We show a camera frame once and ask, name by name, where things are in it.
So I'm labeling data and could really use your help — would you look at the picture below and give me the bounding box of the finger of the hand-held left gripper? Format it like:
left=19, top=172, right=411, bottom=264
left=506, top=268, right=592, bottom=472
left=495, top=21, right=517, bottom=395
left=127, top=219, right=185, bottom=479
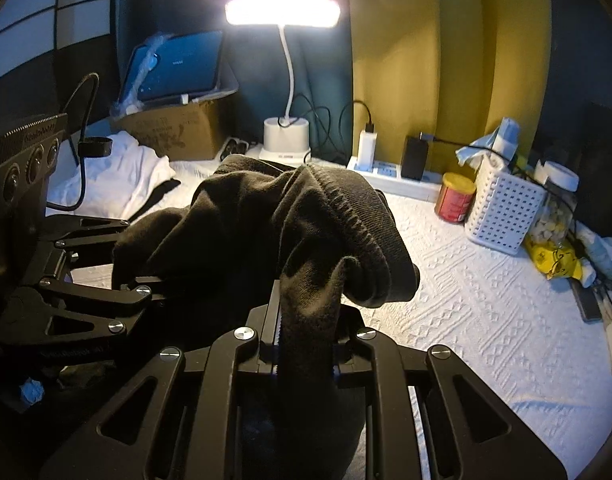
left=0, top=275, right=154, bottom=356
left=38, top=214, right=132, bottom=262

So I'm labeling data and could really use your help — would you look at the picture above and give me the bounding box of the white perforated basket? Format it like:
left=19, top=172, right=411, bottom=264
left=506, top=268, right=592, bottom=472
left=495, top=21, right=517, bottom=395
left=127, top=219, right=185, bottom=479
left=464, top=152, right=547, bottom=255

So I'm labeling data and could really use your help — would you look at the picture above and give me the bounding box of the blue crumpled wrapper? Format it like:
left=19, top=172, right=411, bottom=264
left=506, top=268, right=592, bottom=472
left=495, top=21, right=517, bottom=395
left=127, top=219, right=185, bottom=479
left=18, top=377, right=44, bottom=406

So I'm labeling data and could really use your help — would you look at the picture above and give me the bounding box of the cardboard box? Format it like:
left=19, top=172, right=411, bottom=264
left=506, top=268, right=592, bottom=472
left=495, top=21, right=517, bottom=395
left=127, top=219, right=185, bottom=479
left=111, top=97, right=227, bottom=161

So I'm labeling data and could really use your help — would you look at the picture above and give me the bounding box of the black charger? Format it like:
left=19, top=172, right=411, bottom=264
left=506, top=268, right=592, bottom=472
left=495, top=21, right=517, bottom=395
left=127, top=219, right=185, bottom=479
left=400, top=135, right=431, bottom=181

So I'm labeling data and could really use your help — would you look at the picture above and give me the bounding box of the grey phone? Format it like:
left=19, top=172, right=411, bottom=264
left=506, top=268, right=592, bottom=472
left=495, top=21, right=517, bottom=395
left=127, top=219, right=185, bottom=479
left=568, top=277, right=607, bottom=322

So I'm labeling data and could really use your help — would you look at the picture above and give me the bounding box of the black cable bundle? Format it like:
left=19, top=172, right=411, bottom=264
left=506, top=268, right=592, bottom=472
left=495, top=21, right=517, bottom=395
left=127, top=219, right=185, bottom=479
left=221, top=136, right=249, bottom=157

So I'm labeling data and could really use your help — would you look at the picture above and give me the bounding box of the brown t-shirt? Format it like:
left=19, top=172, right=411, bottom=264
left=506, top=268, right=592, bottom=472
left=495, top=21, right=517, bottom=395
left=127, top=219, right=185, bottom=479
left=111, top=152, right=422, bottom=480

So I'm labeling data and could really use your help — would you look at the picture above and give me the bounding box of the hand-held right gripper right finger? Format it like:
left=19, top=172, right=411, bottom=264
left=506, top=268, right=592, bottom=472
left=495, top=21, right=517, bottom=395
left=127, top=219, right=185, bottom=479
left=331, top=305, right=569, bottom=480

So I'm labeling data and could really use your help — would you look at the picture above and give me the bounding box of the white cloth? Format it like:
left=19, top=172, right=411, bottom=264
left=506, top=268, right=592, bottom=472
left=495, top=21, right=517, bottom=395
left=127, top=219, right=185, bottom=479
left=46, top=130, right=179, bottom=221

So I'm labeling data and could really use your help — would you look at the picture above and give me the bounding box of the white desk lamp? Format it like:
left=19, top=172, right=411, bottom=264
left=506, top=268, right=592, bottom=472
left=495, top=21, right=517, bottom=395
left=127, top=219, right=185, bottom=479
left=225, top=0, right=343, bottom=166

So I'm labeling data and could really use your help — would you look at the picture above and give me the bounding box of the teal curtain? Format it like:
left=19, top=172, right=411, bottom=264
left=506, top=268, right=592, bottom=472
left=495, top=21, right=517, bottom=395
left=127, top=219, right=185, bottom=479
left=111, top=0, right=354, bottom=161

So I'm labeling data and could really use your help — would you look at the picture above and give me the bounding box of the crumpled tissue in basket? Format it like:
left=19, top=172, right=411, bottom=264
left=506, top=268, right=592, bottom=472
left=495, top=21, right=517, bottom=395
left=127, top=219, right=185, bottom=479
left=455, top=132, right=502, bottom=166

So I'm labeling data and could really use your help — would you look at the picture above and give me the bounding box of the tablet computer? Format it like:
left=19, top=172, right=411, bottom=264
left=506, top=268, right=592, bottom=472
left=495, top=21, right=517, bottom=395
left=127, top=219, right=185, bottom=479
left=120, top=30, right=226, bottom=106

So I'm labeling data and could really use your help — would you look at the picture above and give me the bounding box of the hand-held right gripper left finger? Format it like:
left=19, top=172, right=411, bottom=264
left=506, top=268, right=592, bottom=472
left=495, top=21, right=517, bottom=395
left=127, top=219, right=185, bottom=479
left=38, top=280, right=283, bottom=480

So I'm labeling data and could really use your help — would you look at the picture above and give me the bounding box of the glass jar with white lid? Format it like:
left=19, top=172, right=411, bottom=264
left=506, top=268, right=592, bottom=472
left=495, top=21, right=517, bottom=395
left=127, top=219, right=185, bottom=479
left=525, top=160, right=579, bottom=256

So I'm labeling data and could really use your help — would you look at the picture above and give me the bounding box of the yellow snack packet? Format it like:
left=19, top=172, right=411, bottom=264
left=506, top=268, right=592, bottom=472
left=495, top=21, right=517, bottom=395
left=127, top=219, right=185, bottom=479
left=523, top=237, right=584, bottom=281

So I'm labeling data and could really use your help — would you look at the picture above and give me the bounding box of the white power strip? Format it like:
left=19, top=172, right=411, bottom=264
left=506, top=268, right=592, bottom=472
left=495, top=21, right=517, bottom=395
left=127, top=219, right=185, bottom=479
left=347, top=155, right=444, bottom=203

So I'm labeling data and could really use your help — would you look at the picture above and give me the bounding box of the white textured table cover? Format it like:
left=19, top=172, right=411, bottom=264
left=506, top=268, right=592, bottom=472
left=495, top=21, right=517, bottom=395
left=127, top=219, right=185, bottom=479
left=66, top=147, right=612, bottom=480

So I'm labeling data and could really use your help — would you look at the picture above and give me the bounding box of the black cable of white charger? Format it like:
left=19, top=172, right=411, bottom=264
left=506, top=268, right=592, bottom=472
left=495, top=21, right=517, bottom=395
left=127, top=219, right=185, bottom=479
left=286, top=94, right=376, bottom=165

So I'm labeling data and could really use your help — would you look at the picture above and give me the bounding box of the dark window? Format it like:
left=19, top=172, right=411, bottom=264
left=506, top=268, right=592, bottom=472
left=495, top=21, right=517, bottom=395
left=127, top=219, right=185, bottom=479
left=538, top=0, right=612, bottom=171

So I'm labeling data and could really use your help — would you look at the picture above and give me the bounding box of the white charger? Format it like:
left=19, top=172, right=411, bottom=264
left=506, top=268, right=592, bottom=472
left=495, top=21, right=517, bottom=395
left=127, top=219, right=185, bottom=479
left=358, top=130, right=378, bottom=167

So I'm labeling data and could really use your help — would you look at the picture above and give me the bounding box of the yellow curtain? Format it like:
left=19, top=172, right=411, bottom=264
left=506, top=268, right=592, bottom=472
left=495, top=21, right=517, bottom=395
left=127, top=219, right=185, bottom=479
left=346, top=0, right=552, bottom=181

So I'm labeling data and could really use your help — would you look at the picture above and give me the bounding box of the white crumpled tissue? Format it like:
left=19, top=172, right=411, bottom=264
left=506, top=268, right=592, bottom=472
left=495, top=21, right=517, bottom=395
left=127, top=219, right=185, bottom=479
left=576, top=225, right=612, bottom=286

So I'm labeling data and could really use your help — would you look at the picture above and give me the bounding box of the red candle jar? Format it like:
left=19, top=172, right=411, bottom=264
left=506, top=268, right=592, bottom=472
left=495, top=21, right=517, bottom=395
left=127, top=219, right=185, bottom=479
left=433, top=172, right=477, bottom=223

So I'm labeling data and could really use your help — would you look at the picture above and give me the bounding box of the black braided cable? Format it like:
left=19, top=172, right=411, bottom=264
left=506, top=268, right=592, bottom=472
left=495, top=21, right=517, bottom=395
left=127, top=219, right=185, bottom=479
left=45, top=72, right=113, bottom=211

